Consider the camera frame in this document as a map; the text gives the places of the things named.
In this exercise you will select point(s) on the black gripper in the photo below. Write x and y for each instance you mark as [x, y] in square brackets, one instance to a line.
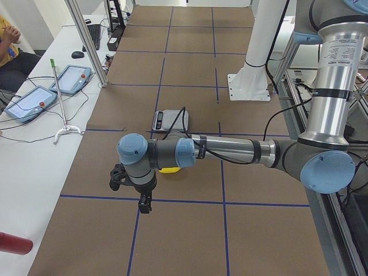
[145, 189]

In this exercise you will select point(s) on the yellow mango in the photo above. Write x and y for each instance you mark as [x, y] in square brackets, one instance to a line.
[169, 170]

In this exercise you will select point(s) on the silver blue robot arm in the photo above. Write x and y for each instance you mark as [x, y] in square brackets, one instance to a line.
[318, 158]

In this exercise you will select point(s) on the silver digital kitchen scale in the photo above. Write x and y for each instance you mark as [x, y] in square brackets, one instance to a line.
[164, 119]

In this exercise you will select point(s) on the silver pole with green tip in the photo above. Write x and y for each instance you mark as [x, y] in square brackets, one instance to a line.
[67, 128]

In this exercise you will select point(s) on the red cylinder bottle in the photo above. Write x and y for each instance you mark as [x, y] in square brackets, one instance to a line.
[15, 245]

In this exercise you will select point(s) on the far blue teach pendant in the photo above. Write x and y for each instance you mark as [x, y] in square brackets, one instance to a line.
[72, 79]

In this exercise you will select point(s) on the blue teach pendant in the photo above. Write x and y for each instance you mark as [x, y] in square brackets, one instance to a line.
[31, 104]
[72, 79]

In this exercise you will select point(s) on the near blue teach pendant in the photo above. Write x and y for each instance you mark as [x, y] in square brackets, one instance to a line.
[31, 104]

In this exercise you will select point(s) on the black box on table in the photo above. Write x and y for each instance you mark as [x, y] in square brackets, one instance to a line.
[113, 43]

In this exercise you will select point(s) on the black computer mouse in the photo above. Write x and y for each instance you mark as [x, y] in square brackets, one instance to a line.
[77, 55]

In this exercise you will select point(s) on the black keyboard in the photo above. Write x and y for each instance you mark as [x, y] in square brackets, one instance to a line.
[95, 33]

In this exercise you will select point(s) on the seated person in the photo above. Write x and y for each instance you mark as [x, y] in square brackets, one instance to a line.
[16, 65]

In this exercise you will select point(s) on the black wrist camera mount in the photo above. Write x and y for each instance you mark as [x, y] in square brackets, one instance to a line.
[118, 177]

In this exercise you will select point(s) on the aluminium frame post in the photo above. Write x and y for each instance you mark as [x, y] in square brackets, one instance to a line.
[84, 34]

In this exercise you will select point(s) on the white pedestal column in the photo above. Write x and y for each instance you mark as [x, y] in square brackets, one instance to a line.
[250, 83]

